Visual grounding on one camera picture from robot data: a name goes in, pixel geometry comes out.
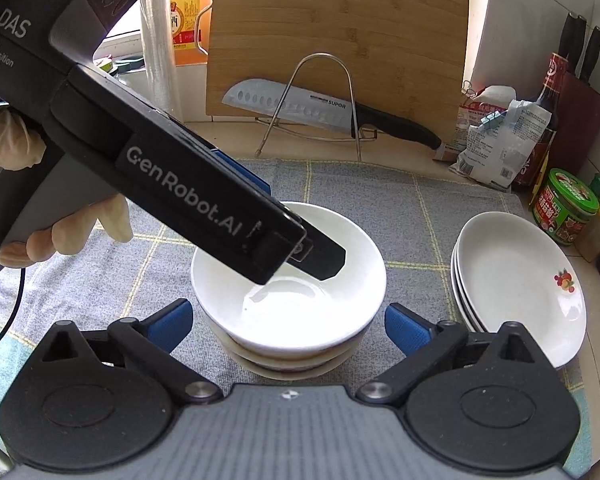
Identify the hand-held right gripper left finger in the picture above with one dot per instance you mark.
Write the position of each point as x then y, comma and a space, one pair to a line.
172, 322

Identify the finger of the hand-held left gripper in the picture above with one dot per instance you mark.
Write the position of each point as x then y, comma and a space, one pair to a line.
252, 176
325, 260

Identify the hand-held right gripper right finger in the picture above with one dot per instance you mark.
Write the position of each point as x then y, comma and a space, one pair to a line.
405, 327

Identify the person's left hand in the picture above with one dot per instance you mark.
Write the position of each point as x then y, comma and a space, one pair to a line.
10, 135

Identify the green plastic dish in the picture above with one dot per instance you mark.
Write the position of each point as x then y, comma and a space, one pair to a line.
130, 66

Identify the grey plaid cloth mat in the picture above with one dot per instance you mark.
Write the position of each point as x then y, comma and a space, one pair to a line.
420, 220

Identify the clear plastic bag roll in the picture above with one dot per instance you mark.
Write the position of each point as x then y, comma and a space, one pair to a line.
157, 35

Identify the orange cooking oil bottle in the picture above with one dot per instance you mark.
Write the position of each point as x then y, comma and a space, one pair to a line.
185, 25

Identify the bamboo cutting board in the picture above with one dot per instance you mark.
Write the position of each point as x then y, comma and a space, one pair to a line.
355, 20

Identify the green lid sauce jar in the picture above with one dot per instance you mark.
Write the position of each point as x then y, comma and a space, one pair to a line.
562, 215

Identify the white printed plastic bag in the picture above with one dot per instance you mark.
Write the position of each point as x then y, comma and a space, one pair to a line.
500, 155

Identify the red and white bag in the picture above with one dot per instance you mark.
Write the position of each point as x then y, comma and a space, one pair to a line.
475, 110

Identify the yellow lid spice jar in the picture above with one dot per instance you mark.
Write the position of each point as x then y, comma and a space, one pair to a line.
597, 235

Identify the teal binder clip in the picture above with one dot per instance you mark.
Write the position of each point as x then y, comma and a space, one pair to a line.
491, 120

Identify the dark soy sauce bottle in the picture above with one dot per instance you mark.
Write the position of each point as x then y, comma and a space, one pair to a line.
550, 105

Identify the dark red knife block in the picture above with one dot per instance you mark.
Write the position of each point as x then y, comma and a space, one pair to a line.
582, 125

